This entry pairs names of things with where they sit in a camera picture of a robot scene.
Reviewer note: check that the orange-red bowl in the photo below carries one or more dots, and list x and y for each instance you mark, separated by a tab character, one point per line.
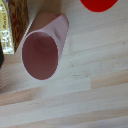
98	4

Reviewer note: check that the pink plastic cup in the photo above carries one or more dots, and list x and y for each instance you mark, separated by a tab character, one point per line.
40	55

